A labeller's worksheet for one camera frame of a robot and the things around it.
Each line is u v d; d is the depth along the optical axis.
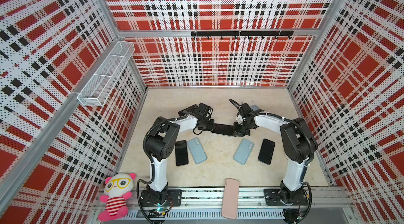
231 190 0.76
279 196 0.72
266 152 0.88
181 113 1.04
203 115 0.79
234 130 0.84
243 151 0.90
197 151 0.90
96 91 0.91
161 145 0.52
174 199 0.73
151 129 0.51
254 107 1.11
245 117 0.73
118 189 0.71
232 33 0.89
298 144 0.50
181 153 0.89
